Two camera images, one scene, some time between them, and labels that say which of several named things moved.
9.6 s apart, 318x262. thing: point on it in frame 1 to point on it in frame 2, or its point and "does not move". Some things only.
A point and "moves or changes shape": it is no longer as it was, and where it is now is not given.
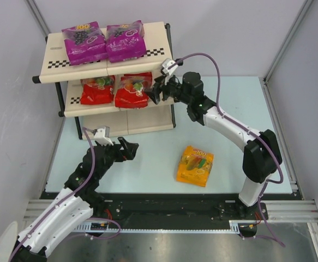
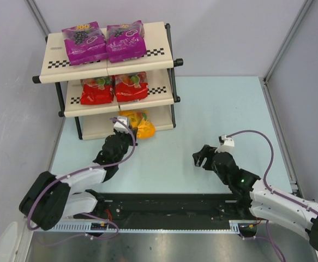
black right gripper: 161,89 to 207,157
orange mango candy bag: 194,166 to 141,120
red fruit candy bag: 130,92 moves or changes shape
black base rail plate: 180,210 does not move
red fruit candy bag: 97,90 does not move
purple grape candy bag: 125,41 does not move
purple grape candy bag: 85,43 does not move
